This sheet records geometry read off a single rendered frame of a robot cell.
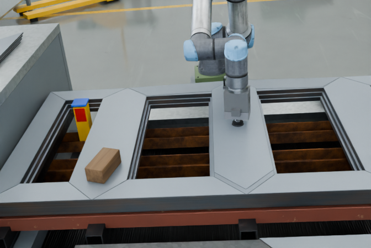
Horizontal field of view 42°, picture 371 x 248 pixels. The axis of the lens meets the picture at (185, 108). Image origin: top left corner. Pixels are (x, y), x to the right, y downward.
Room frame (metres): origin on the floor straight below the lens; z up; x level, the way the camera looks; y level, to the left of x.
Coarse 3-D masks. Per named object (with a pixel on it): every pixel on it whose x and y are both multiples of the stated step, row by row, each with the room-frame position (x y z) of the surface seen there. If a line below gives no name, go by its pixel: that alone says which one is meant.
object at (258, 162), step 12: (216, 156) 1.27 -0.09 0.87; (228, 156) 1.27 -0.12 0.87; (240, 156) 1.26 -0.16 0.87; (252, 156) 1.26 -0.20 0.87; (264, 156) 1.25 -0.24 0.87; (216, 168) 1.21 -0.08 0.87; (228, 168) 1.20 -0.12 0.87; (240, 168) 1.20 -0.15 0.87; (252, 168) 1.19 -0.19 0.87; (264, 168) 1.19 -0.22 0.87
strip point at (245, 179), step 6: (222, 174) 1.18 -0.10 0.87; (228, 174) 1.17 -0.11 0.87; (234, 174) 1.17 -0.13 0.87; (240, 174) 1.17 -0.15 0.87; (246, 174) 1.17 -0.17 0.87; (252, 174) 1.16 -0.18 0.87; (258, 174) 1.16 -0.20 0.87; (264, 174) 1.16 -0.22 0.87; (234, 180) 1.14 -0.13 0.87; (240, 180) 1.14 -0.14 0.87; (246, 180) 1.14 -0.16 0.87; (252, 180) 1.13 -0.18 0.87; (258, 180) 1.13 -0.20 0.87; (240, 186) 1.11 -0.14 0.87; (246, 186) 1.11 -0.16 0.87
